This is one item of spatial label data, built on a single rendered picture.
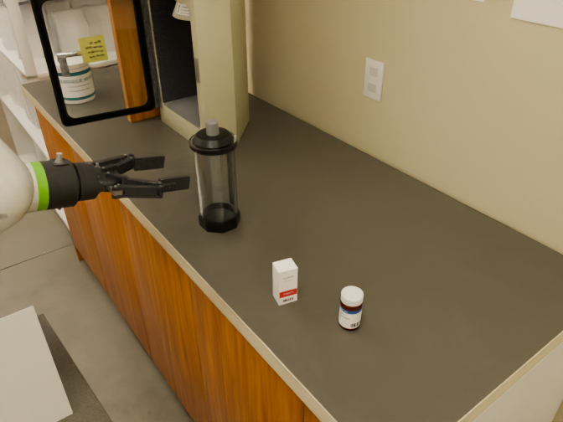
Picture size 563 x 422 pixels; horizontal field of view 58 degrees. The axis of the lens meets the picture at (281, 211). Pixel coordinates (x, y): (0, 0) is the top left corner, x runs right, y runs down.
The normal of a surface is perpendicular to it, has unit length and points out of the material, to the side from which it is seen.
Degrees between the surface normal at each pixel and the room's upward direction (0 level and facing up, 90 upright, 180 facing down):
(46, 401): 90
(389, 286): 2
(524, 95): 90
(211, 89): 90
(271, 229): 0
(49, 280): 0
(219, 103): 90
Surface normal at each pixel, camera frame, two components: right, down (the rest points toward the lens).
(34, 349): 0.59, 0.45
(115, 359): 0.00, -0.83
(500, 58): -0.80, 0.33
